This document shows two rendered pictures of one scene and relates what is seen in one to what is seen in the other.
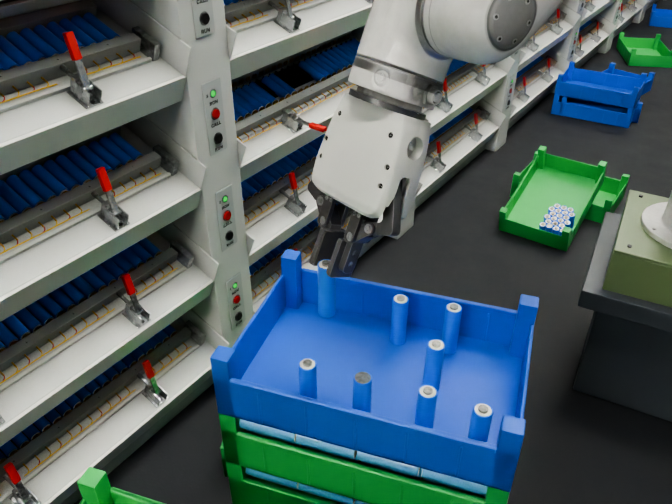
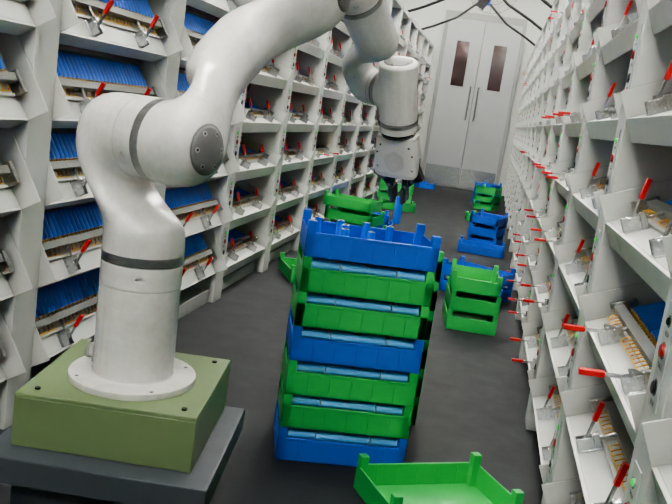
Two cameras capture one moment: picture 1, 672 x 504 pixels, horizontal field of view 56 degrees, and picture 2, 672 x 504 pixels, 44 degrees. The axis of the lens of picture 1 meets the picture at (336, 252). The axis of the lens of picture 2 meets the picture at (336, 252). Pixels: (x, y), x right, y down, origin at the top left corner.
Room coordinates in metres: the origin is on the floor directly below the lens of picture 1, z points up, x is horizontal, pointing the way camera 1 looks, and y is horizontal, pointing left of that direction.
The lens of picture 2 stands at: (2.20, -0.93, 0.81)
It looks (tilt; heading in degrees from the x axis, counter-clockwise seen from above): 10 degrees down; 155
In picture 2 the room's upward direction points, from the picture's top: 8 degrees clockwise
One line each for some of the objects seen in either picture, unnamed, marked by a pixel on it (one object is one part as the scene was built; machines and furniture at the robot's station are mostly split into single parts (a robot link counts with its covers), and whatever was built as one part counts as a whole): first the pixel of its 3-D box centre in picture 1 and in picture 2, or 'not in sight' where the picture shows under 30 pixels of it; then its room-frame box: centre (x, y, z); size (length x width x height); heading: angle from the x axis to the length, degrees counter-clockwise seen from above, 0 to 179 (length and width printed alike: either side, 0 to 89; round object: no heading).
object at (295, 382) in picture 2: not in sight; (347, 369); (0.50, -0.05, 0.20); 0.30 x 0.20 x 0.08; 72
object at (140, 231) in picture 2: not in sight; (133, 176); (0.96, -0.69, 0.67); 0.19 x 0.12 x 0.24; 34
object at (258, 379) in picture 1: (382, 353); (367, 239); (0.50, -0.05, 0.52); 0.30 x 0.20 x 0.08; 72
